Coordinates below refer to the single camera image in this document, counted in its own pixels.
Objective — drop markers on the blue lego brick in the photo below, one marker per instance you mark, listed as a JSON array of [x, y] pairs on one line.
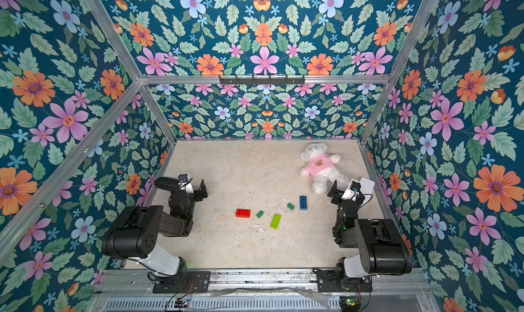
[[303, 202]]

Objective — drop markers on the red lego brick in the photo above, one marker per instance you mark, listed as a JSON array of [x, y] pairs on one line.
[[243, 213]]

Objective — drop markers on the lime green lego brick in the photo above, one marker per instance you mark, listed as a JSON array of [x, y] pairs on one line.
[[275, 222]]

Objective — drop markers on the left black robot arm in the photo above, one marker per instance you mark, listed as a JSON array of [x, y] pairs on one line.
[[133, 235]]

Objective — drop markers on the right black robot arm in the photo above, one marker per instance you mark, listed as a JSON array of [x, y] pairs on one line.
[[381, 249]]

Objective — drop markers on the white teddy bear pink shirt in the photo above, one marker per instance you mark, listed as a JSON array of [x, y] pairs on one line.
[[322, 168]]

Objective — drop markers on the black oval case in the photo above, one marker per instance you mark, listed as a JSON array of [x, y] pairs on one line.
[[167, 184]]

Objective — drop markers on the white rectangular box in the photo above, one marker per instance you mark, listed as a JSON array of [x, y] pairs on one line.
[[359, 191]]

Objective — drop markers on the black hook rail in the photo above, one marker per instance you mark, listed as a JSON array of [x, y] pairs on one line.
[[262, 80]]

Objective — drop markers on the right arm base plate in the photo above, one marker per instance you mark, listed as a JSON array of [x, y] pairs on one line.
[[331, 281]]

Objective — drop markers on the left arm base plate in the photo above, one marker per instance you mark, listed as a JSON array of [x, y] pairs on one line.
[[185, 281]]

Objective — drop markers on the aluminium front rail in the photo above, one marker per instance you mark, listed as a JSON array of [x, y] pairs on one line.
[[266, 289]]

